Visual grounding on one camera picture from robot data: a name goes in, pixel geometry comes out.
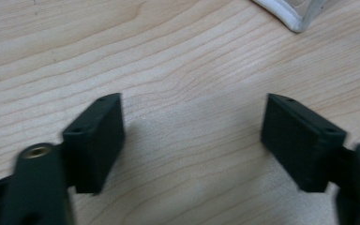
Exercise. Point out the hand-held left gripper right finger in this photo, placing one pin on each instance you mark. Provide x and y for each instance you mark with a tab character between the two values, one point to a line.
300	146

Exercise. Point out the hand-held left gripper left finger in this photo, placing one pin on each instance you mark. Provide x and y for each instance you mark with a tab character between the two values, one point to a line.
95	146

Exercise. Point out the clear pouch with white trim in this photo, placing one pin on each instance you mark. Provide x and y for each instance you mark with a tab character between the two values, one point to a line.
293	17

